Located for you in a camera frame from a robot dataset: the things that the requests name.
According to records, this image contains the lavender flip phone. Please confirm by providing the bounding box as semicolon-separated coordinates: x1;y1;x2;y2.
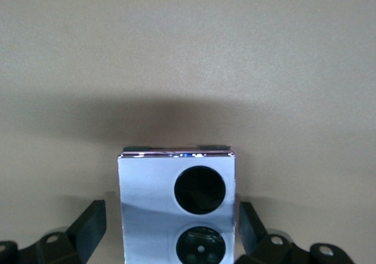
117;145;237;264

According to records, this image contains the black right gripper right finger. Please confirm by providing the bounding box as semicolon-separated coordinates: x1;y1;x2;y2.
237;201;313;264

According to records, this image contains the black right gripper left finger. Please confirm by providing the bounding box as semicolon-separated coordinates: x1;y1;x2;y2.
17;199;107;264

